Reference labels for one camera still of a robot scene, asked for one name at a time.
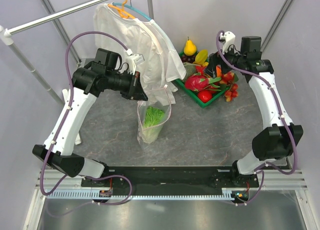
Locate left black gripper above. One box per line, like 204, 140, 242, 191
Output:
106, 69, 148, 101

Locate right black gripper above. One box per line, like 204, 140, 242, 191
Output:
203, 42, 246, 79

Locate green melon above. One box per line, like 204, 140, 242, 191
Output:
181, 62, 197, 82

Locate clear pink-dotted zip bag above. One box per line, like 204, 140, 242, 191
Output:
137, 85, 172, 148

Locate green lettuce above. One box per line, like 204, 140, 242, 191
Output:
142, 106, 165, 144

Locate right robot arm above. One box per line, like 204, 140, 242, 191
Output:
206, 31, 304, 187

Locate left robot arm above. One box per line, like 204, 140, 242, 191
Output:
32, 48, 148, 186

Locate orange fruit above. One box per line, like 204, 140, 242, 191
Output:
215, 66, 222, 77

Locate red pepper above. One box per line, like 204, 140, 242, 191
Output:
195, 65, 206, 75

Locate yellow star fruit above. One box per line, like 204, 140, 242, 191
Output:
193, 49, 209, 67

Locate red lychee bunch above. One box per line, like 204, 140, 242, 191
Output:
219, 72, 239, 102

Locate pink dragon fruit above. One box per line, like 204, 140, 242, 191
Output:
184, 73, 221, 92

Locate dark purple grapes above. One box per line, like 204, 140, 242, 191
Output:
180, 54, 196, 64

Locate red tomato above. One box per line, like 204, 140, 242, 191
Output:
197, 90, 213, 103

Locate green plastic tray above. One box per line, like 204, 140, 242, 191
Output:
175, 52, 225, 108

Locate yellow pear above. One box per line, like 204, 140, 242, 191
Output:
183, 38, 197, 56

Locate white t-shirt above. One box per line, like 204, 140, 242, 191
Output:
93, 4, 186, 105

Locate teal clothes hanger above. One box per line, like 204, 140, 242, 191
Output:
124, 5, 176, 52

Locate orange clothes hanger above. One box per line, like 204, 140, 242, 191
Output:
107, 0, 135, 19

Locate white metal clothes rack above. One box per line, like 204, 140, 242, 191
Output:
0, 0, 155, 145

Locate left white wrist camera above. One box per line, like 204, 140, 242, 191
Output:
125, 49, 145, 68

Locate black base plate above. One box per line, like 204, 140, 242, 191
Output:
81, 166, 259, 195

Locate light blue cable duct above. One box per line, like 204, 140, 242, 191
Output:
48, 189, 235, 200

